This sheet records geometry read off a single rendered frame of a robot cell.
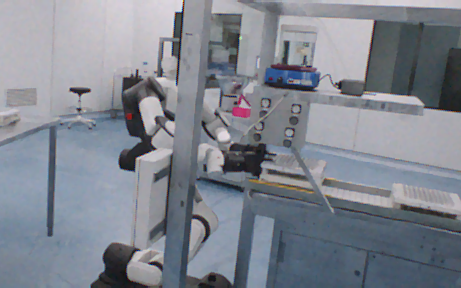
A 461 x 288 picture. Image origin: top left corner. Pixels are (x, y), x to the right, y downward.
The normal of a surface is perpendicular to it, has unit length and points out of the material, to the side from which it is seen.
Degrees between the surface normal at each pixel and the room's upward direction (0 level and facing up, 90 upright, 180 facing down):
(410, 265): 90
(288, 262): 90
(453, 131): 90
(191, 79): 90
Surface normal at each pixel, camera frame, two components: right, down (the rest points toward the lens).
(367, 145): -0.57, 0.11
